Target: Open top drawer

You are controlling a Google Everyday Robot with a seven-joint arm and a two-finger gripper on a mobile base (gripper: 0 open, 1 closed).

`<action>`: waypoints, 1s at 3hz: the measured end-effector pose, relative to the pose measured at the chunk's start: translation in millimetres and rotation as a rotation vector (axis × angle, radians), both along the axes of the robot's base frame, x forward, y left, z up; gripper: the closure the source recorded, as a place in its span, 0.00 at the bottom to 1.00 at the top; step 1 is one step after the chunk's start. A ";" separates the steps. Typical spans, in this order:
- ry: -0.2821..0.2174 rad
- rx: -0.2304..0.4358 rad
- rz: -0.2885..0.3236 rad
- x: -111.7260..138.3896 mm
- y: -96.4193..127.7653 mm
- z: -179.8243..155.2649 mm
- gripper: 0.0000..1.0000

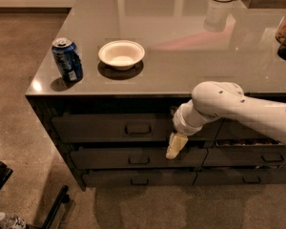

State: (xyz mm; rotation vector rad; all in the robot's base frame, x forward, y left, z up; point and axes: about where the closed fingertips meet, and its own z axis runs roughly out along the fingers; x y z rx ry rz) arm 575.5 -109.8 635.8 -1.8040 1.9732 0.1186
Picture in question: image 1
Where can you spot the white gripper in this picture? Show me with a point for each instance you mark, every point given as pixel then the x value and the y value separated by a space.
pixel 181 123

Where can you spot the white paper bowl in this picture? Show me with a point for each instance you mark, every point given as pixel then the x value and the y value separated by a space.
pixel 121 54

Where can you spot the top left drawer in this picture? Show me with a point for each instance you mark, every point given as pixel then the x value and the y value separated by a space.
pixel 84 128

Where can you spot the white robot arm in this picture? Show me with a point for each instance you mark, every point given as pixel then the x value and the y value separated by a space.
pixel 213 100

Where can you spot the drawer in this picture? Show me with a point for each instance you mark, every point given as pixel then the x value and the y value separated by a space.
pixel 128 158
pixel 241 176
pixel 84 128
pixel 237 156
pixel 231 129
pixel 117 178

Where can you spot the bottom right drawer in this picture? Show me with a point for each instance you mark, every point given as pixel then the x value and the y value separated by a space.
pixel 241 176

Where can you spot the clear plastic water bottle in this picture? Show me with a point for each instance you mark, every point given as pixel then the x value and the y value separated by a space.
pixel 11 221

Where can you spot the middle right drawer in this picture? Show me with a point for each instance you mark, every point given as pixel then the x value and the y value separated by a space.
pixel 237 156

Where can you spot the bottom left drawer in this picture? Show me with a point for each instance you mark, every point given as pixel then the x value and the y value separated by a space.
pixel 117 178

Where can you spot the middle left drawer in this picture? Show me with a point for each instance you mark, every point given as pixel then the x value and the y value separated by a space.
pixel 128 158

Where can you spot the dark grey drawer cabinet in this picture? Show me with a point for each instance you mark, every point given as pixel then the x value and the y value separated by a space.
pixel 186 42

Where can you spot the blue soda can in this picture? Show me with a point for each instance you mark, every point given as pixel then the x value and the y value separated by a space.
pixel 67 59

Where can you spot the top right drawer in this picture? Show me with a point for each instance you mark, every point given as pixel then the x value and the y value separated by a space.
pixel 231 129

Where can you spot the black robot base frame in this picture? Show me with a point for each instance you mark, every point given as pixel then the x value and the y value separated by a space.
pixel 13 200

